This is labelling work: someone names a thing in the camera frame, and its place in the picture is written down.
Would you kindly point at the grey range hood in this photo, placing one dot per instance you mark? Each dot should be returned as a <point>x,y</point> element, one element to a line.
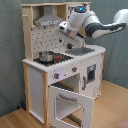
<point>48,18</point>

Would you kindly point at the white oven door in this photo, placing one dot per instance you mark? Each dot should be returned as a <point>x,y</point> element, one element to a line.
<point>63,102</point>

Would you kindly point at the red stove knob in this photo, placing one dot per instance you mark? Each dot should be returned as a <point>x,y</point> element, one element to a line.
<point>74,69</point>
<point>56,75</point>

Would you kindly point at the wooden toy kitchen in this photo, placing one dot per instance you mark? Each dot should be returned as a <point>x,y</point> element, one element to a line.
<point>39,78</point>

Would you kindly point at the grey sink basin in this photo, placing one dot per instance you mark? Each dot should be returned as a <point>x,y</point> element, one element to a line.
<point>79,51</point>

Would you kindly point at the white microwave door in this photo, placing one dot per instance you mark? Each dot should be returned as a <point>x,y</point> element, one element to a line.
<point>70,8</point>

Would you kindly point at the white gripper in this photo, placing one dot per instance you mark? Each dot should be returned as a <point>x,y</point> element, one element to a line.
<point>68,35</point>

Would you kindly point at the small metal pot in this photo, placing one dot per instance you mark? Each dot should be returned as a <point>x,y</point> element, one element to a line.
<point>46,56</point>

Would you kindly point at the red left stove knob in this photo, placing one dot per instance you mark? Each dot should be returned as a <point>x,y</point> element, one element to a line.
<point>56,75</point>

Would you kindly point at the black stovetop with red burners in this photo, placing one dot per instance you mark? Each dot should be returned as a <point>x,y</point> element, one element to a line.
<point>58,58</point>

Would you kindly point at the white cabinet door with dispenser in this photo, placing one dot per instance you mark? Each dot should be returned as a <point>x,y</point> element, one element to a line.
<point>90,74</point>

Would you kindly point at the black toy faucet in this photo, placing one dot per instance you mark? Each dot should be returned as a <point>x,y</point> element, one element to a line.
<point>70,45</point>

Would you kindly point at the red right stove knob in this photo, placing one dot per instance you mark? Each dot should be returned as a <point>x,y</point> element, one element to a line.
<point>74,69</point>

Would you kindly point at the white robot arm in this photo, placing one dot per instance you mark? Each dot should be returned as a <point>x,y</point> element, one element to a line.
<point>81,16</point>

